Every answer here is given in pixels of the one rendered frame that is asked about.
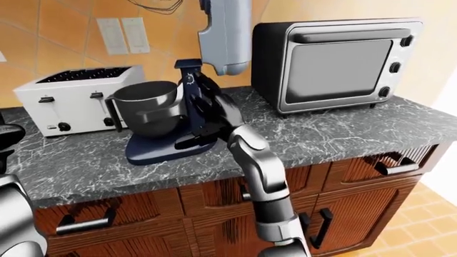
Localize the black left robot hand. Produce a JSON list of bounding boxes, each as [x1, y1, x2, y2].
[[0, 123, 28, 176]]

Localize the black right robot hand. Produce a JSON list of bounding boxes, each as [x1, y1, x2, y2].
[[174, 71, 245, 151]]

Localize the light blue stand mixer head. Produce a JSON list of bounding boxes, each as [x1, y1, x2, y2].
[[196, 0, 253, 77]]

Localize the dark grey mixer bowl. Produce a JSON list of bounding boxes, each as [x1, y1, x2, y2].
[[104, 81, 188, 139]]

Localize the navy blue stand mixer base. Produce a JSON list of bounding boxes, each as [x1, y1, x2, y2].
[[126, 58, 219, 166]]

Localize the white four-slot toaster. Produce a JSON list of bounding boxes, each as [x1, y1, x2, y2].
[[14, 64, 146, 138]]

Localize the black silver toaster oven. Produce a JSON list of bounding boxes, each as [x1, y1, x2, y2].
[[251, 17, 425, 120]]

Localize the brown wooden kitchen cabinet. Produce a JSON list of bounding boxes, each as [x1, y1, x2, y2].
[[33, 142, 441, 257]]

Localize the black bar drawer handle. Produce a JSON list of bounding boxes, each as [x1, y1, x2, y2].
[[55, 205, 118, 237], [373, 156, 421, 177], [240, 183, 253, 202]]

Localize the thin black wall cables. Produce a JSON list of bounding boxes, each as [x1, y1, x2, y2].
[[127, 0, 184, 12]]

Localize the black bar door handle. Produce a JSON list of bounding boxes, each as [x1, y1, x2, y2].
[[298, 212, 312, 234], [308, 208, 333, 251]]

